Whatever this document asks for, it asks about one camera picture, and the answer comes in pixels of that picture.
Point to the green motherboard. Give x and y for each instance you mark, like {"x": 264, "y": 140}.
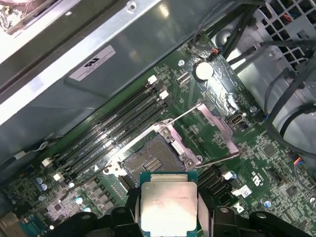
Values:
{"x": 259, "y": 172}

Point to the coin battery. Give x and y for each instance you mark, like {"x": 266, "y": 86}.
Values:
{"x": 203, "y": 71}

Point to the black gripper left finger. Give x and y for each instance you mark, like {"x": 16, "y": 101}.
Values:
{"x": 121, "y": 222}

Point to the silver CPU green edge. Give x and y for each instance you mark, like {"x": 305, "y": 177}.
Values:
{"x": 168, "y": 202}

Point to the internal USB port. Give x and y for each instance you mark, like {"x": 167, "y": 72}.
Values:
{"x": 236, "y": 120}

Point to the black pin header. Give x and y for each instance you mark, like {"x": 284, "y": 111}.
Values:
{"x": 277, "y": 177}

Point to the RAM slot white latches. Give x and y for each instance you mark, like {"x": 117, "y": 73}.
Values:
{"x": 118, "y": 129}
{"x": 228, "y": 198}
{"x": 118, "y": 106}
{"x": 214, "y": 185}

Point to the white case wall sticker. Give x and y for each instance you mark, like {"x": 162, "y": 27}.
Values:
{"x": 93, "y": 63}

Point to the black and silver PC case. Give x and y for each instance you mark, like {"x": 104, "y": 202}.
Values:
{"x": 74, "y": 106}

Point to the blue port connector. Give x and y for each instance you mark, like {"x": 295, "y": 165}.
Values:
{"x": 33, "y": 224}

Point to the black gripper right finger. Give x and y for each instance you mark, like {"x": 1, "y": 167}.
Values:
{"x": 222, "y": 222}

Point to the CPU socket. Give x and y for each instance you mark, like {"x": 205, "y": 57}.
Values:
{"x": 148, "y": 153}

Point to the metal socket cover frame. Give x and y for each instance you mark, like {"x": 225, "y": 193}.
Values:
{"x": 219, "y": 128}

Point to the silver metal drive cage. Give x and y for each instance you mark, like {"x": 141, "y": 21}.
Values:
{"x": 259, "y": 69}

